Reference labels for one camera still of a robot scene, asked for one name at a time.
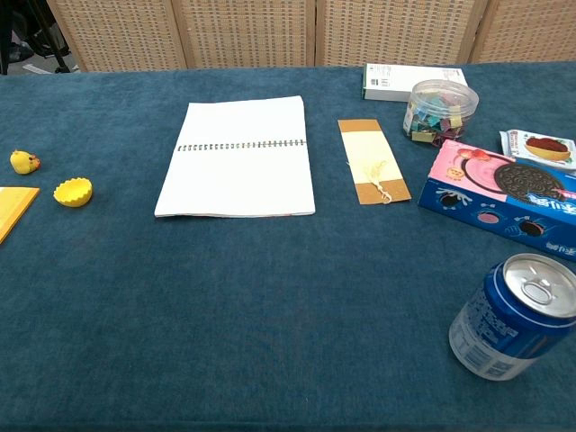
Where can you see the yellow chick toy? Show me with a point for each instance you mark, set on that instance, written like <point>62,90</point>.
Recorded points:
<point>22,163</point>

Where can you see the yellow round toy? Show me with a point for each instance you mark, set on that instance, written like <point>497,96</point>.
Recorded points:
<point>72,196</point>

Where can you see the white spiral notebook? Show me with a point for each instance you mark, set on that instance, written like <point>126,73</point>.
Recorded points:
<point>234,180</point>

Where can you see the dark blue tablecloth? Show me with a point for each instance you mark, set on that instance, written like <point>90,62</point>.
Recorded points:
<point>270,292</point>

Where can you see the brown cream tasselled bookmark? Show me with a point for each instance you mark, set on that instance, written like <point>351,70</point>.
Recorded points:
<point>370,148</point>

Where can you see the white cardboard box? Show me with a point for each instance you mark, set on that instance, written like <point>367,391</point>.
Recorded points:
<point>390,81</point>

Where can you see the clear jar of colourful clips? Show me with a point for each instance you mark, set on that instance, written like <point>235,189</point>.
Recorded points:
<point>438,114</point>

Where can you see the wooden woven folding screen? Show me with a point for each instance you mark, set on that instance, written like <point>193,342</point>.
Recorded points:
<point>247,31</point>

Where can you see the blue pink Oreo box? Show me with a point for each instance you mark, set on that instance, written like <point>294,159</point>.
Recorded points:
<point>490,204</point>

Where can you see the blue drink can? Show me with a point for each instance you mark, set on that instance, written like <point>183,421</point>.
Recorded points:
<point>495,328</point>

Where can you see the white snack packet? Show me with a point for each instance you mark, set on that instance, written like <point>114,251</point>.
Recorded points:
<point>540,149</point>

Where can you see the black tripod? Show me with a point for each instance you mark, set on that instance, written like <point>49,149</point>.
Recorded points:
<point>64,68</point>

